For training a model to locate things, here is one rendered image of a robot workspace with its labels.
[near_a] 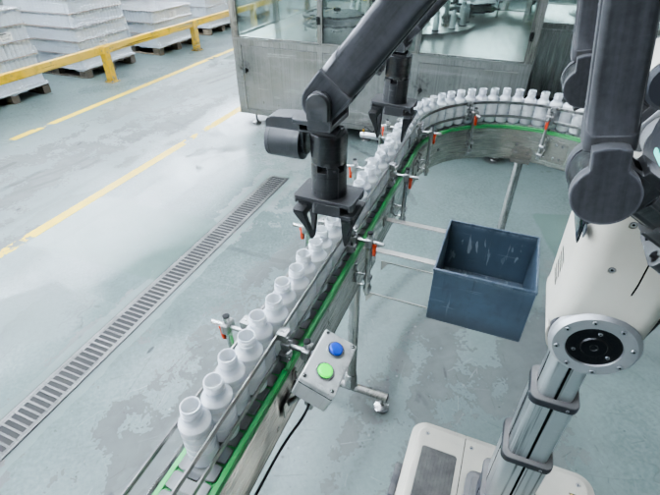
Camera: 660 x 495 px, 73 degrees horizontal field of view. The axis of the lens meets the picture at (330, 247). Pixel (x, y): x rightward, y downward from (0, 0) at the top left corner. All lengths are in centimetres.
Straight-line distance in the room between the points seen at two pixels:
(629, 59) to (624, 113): 6
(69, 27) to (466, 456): 698
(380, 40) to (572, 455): 202
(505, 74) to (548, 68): 198
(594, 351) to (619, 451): 146
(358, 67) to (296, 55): 406
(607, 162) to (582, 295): 37
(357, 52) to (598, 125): 30
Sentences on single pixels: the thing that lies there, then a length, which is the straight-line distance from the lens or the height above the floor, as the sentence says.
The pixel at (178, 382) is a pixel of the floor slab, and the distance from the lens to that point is 243.
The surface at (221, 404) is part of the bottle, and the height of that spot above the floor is 112.
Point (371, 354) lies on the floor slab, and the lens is 243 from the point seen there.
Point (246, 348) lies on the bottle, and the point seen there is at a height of 115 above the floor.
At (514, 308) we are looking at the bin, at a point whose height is 87.
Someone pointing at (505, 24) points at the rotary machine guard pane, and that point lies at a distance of 418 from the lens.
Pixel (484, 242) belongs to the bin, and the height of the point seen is 89.
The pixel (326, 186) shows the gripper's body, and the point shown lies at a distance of 70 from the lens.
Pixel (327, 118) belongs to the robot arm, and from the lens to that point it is 64.
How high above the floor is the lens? 185
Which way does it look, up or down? 36 degrees down
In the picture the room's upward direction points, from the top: straight up
